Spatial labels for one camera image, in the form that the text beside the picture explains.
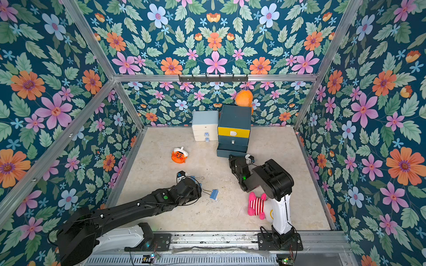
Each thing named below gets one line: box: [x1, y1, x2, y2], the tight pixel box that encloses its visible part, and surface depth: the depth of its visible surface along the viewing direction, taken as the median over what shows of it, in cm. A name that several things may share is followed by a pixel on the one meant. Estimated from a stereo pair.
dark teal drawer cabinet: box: [216, 104, 252, 158], surface depth 100 cm
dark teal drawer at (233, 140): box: [217, 135, 250, 146], surface depth 99 cm
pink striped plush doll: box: [247, 191, 267, 221], surface depth 80 cm
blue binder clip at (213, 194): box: [201, 188, 220, 201], surface depth 90 cm
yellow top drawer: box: [217, 126, 251, 138], surface depth 93 cm
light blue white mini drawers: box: [191, 110, 219, 143], surface depth 107 cm
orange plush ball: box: [235, 89, 254, 108], surface depth 100 cm
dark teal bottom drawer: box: [216, 144, 248, 158], surface depth 101 cm
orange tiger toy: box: [171, 146, 189, 164], surface depth 101 cm
